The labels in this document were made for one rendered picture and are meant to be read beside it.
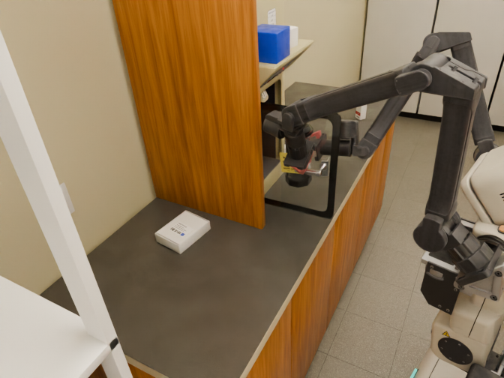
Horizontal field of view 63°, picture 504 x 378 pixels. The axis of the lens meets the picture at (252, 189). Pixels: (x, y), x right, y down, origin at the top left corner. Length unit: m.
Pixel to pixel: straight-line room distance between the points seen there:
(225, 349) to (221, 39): 0.85
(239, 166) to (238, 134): 0.12
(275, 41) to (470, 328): 1.02
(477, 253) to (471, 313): 0.36
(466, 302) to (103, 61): 1.36
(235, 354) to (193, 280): 0.30
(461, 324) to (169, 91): 1.16
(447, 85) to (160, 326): 0.94
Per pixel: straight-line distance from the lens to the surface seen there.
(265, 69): 1.28
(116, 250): 1.53
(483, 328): 1.41
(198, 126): 1.40
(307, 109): 1.09
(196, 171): 1.51
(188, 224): 1.49
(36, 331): 0.78
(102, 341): 0.72
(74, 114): 1.41
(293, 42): 1.46
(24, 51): 1.30
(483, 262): 1.09
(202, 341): 1.20
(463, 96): 0.89
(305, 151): 1.23
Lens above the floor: 1.90
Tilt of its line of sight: 34 degrees down
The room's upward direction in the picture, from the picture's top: 4 degrees counter-clockwise
